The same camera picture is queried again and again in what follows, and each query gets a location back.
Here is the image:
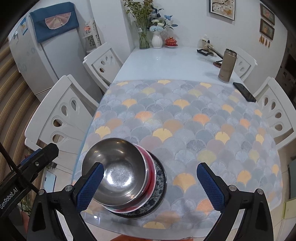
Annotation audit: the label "stainless steel bowl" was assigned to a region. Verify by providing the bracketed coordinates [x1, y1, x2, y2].
[81, 138, 149, 207]

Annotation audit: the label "striped curtain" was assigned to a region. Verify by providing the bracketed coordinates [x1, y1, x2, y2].
[1, 40, 40, 165]

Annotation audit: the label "near left white chair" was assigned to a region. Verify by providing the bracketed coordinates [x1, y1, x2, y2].
[25, 75, 99, 173]

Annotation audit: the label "white chair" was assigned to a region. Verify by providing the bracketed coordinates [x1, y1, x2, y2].
[233, 47, 257, 82]
[254, 77, 295, 150]
[83, 42, 123, 92]
[25, 75, 99, 173]

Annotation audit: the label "blue white patterned plate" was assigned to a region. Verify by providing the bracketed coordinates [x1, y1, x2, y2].
[111, 152, 167, 218]

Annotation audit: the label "red white bowl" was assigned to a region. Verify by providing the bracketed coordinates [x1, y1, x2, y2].
[104, 144, 157, 214]

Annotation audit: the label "near right white chair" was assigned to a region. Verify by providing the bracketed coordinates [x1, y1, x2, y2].
[254, 77, 295, 150]

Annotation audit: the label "fan pattern table mat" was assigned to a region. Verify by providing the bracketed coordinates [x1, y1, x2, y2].
[76, 79, 283, 230]

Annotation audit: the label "white refrigerator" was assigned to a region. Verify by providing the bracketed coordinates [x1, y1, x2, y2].
[9, 15, 102, 101]

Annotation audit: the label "far left white chair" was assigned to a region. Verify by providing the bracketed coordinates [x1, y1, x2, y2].
[83, 42, 123, 92]

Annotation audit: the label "far right white chair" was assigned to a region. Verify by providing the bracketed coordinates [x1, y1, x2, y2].
[233, 47, 257, 82]

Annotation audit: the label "white carved shelf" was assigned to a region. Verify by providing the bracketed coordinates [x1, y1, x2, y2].
[83, 19, 101, 54]

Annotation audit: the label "beige thermos bottle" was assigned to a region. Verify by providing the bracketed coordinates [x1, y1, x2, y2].
[218, 49, 237, 82]

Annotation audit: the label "blue fridge cover cloth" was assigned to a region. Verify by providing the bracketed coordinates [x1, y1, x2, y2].
[30, 2, 79, 43]

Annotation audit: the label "owl figurine desk lamp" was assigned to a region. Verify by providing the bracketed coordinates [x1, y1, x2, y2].
[197, 35, 223, 68]

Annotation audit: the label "lower small framed picture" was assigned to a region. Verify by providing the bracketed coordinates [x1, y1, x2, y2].
[259, 19, 275, 40]

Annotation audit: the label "small framed picture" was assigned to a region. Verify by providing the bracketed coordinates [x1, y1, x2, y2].
[259, 19, 275, 40]
[260, 4, 275, 25]

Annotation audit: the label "upper small framed picture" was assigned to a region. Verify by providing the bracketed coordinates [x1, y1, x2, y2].
[260, 4, 275, 25]

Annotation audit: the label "glass vase green branches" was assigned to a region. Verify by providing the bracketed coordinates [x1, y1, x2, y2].
[123, 0, 153, 49]

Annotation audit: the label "white vase blue flowers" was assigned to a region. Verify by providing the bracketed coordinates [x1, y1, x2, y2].
[149, 6, 178, 49]

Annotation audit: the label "large framed picture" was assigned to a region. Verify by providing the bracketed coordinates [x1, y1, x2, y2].
[209, 0, 236, 21]

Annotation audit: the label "black cable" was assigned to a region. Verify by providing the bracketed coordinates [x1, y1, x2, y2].
[0, 141, 39, 194]

